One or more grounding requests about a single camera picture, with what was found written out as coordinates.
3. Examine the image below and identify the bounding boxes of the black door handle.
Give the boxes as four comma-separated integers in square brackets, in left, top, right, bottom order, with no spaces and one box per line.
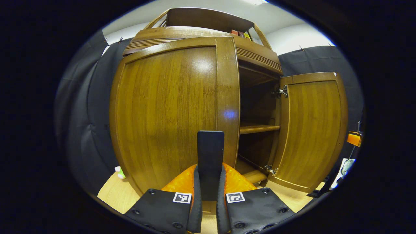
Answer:
[197,131,225,202]

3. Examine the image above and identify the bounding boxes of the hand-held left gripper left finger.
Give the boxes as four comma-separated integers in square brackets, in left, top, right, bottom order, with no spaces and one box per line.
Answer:
[123,164,202,234]

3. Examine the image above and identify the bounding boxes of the wooden double-door shoe cabinet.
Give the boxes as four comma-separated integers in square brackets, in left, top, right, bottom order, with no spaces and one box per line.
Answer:
[109,7,349,215]

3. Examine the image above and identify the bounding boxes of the wooden shoe cabinet door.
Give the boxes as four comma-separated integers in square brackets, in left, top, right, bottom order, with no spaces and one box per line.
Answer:
[109,36,241,215]
[268,72,349,194]

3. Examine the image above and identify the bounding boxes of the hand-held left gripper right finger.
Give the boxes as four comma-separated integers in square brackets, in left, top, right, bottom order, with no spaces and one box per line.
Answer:
[217,163,296,234]

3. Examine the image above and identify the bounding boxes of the wooden inner cabinet shelf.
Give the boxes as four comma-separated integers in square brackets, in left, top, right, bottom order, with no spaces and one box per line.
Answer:
[240,125,281,135]

